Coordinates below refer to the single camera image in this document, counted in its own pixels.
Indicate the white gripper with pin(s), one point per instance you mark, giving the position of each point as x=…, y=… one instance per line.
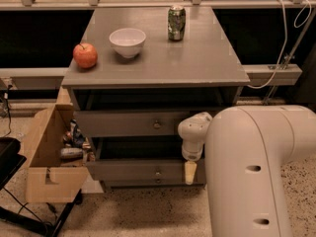
x=191, y=154

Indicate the grey drawer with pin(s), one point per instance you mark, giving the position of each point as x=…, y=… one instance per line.
x=150, y=183
x=138, y=159
x=130, y=123

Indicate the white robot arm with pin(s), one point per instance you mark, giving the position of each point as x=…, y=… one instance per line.
x=243, y=149

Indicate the grey bottom drawer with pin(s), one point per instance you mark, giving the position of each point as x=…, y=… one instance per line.
x=150, y=183

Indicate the grey top drawer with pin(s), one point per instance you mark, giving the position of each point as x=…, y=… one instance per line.
x=130, y=123

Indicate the grey drawer cabinet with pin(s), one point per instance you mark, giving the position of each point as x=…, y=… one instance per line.
x=200, y=73

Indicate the dark bottle in box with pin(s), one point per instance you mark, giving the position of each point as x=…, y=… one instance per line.
x=77, y=139

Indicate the silver can in box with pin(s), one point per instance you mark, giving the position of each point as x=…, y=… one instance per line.
x=71, y=153

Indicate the white bowl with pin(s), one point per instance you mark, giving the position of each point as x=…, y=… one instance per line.
x=127, y=42

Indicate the cardboard box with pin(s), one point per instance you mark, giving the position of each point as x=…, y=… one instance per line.
x=47, y=179

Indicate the green soda can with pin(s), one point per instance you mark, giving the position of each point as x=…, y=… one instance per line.
x=176, y=22

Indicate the red apple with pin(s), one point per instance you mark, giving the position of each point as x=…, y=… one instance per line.
x=85, y=55

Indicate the black stand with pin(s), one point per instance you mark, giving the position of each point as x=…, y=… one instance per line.
x=10, y=162

